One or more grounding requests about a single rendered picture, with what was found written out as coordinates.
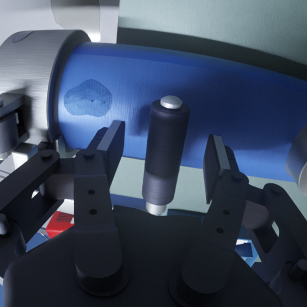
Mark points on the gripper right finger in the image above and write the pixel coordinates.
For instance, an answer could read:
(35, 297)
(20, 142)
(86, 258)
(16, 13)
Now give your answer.
(223, 216)

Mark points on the black cam lock lever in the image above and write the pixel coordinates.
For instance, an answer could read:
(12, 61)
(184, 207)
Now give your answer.
(165, 148)

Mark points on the grey cam lock bracket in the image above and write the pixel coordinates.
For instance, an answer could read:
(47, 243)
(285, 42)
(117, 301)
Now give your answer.
(9, 134)

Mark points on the light blue box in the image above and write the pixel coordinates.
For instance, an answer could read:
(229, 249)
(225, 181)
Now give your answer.
(247, 251)

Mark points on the grey clamp collar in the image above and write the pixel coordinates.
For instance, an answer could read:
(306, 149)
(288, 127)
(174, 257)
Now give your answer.
(28, 67)

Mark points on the blue post tube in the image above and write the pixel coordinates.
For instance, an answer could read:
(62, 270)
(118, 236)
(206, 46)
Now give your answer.
(216, 108)

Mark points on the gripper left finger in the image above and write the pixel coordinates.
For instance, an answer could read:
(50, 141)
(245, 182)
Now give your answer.
(91, 216)

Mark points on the red striped box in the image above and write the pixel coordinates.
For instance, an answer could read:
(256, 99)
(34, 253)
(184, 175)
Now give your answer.
(57, 227)

